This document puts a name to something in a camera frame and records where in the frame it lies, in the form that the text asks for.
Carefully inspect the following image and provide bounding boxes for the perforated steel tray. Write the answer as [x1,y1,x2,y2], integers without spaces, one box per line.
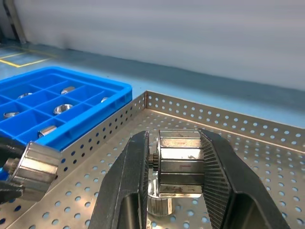
[0,90,305,229]

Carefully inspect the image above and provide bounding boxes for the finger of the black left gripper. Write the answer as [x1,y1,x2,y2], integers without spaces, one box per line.
[0,180,26,205]
[0,137,27,169]

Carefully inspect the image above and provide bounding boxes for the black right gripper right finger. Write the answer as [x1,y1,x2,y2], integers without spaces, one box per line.
[199,128,290,229]

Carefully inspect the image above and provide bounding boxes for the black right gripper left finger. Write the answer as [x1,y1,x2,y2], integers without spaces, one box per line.
[89,130,150,229]

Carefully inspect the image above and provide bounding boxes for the blue compartment plastic tray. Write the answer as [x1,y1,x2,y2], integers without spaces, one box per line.
[0,66,133,182]

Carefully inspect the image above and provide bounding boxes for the dark metal frame post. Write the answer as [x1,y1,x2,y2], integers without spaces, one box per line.
[0,0,27,45]

